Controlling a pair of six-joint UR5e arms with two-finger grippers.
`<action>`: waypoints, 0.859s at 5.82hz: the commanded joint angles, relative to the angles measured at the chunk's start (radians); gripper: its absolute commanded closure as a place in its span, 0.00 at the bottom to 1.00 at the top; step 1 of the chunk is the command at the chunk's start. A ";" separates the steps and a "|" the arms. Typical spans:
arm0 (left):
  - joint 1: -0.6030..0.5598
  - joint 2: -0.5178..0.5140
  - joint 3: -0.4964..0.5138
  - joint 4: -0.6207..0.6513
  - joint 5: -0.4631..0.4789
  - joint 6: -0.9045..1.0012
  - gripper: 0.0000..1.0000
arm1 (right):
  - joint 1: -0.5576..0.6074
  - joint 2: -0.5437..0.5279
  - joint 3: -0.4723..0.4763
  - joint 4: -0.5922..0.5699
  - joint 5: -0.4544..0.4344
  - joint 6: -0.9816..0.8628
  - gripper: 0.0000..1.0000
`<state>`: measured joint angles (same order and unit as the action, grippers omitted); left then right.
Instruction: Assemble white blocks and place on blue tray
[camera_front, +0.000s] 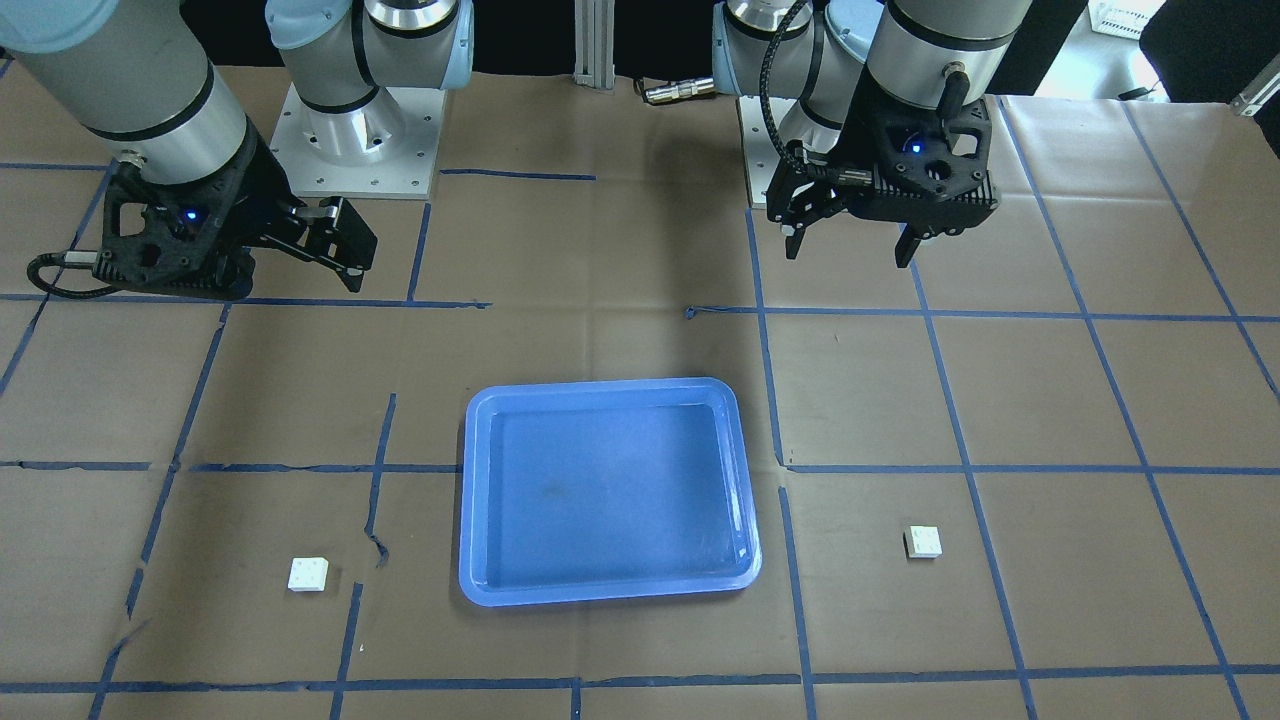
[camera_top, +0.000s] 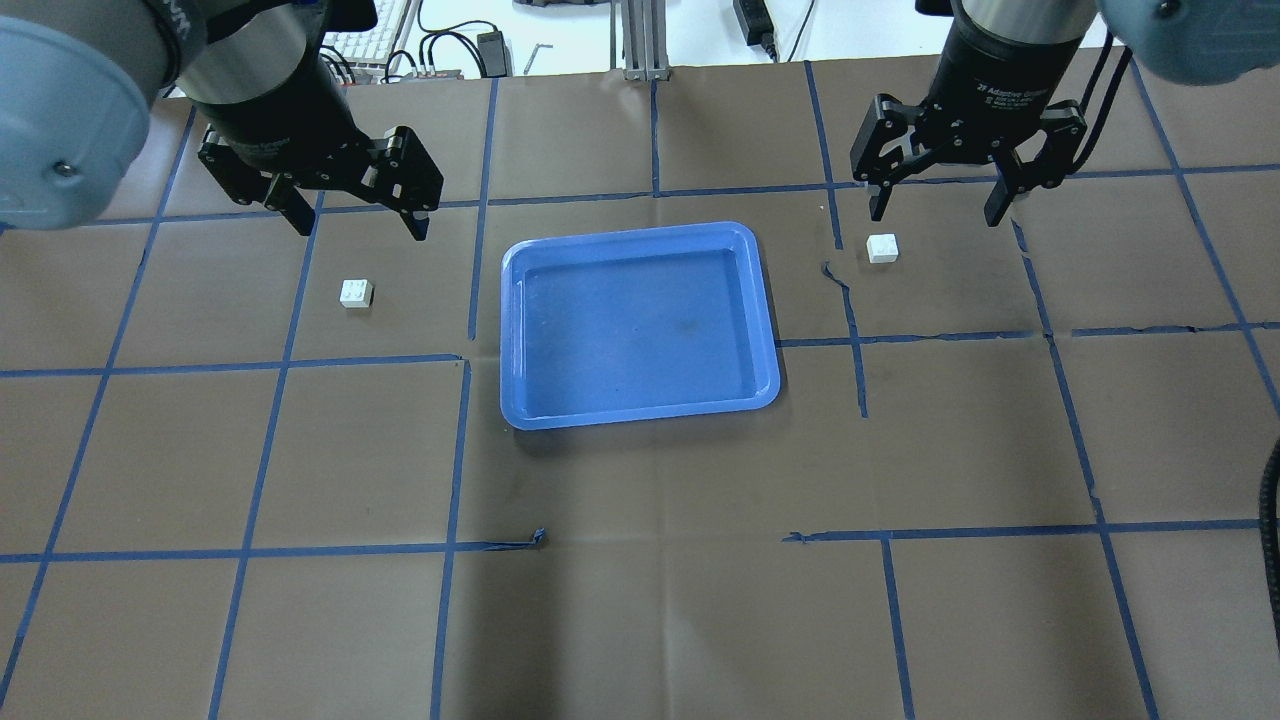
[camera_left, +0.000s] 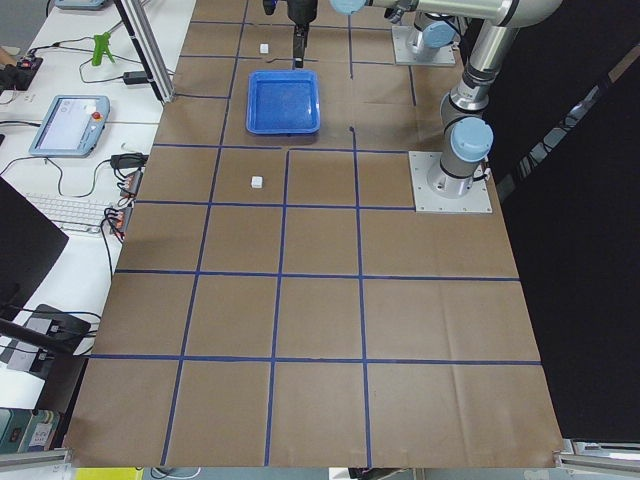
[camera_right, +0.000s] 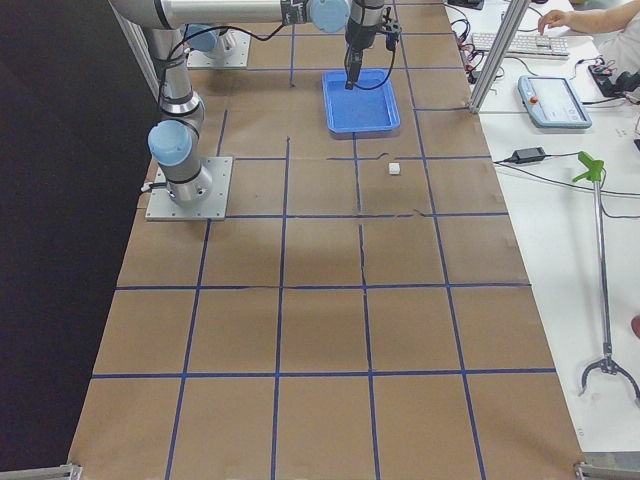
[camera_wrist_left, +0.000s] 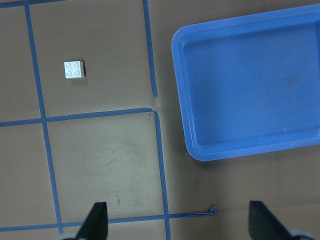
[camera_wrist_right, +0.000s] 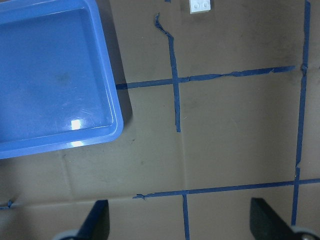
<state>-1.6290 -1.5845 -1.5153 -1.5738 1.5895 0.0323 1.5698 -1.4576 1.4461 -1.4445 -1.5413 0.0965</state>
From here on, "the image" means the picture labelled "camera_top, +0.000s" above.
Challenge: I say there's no black power adapter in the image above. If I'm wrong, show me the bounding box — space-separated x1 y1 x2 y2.
476 29 511 78

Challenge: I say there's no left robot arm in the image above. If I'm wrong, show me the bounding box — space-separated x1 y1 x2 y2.
1 1 444 241

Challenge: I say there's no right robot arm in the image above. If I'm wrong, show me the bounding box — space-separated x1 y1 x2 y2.
850 1 1279 227

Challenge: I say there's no white keyboard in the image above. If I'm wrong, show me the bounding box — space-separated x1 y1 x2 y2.
323 1 416 70

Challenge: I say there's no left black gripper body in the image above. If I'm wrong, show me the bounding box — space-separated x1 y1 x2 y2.
187 55 378 201

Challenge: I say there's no aluminium frame post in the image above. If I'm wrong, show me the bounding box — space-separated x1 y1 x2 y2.
613 1 671 82

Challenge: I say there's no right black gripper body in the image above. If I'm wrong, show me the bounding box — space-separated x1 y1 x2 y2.
904 20 1085 167

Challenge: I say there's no blue plastic tray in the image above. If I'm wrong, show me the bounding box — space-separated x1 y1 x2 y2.
499 222 782 430

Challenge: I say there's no brown paper table cover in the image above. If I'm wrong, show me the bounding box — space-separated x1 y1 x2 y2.
0 58 1280 720

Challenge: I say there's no white block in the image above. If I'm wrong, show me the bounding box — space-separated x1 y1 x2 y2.
339 278 375 310
865 233 900 265

